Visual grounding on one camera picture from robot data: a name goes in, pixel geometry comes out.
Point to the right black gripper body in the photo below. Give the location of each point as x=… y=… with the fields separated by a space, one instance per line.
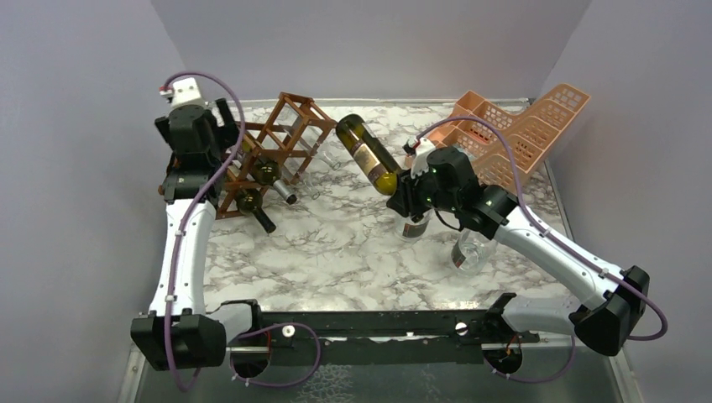
x=426 y=196

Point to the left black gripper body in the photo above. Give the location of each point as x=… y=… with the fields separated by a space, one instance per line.
x=218 y=142

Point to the clear bottle with label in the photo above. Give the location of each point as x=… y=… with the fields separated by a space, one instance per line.
x=407 y=229

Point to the olive wine bottle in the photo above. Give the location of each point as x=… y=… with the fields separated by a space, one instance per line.
x=370 y=155

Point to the dark green wine bottle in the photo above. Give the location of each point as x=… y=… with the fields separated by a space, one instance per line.
x=267 y=172

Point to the clear bottle pink cap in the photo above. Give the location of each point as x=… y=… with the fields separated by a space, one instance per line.
x=472 y=252

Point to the green wine bottle cream label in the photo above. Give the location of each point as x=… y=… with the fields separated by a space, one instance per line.
x=250 y=201

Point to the clear bottle silver cap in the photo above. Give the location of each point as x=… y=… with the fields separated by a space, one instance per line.
x=290 y=121

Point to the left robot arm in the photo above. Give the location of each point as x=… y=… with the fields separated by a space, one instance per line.
x=178 y=332

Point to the brown wooden wine rack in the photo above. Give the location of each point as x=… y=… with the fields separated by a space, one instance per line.
x=278 y=150

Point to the peach plastic tiered basket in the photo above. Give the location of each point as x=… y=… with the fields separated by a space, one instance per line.
x=530 y=134

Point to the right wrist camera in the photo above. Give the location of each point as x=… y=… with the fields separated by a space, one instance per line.
x=417 y=151

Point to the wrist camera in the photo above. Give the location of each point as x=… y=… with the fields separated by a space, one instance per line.
x=417 y=151
x=182 y=93

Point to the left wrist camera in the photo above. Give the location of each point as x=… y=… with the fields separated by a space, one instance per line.
x=182 y=93

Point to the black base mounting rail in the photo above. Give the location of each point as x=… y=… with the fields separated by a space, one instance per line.
x=301 y=338

